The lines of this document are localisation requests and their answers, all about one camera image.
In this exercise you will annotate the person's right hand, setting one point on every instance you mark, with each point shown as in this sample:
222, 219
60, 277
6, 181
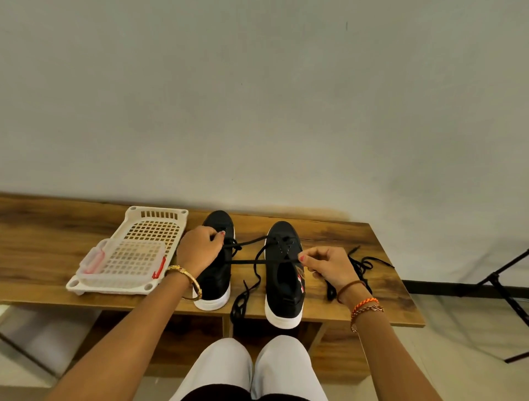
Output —
331, 264

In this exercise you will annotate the person's left hand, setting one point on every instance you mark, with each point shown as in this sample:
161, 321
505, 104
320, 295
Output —
198, 248

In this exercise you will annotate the black shoelace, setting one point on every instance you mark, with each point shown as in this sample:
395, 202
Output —
331, 293
364, 264

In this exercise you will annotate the black sneaker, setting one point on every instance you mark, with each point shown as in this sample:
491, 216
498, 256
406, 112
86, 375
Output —
283, 285
216, 281

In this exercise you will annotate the person's left forearm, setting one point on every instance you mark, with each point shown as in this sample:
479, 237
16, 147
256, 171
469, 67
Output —
124, 343

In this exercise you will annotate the person's right forearm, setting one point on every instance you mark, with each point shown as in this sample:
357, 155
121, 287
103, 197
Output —
393, 355

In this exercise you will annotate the person's black shirt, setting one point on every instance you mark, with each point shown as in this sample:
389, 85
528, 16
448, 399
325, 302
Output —
240, 395

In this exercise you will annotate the white plastic lattice basket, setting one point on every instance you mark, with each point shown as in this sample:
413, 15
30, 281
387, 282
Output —
157, 227

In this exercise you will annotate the black tripod stand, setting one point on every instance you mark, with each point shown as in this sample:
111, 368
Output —
504, 289

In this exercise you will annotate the white box under table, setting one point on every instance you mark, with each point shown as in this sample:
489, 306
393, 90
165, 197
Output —
45, 335

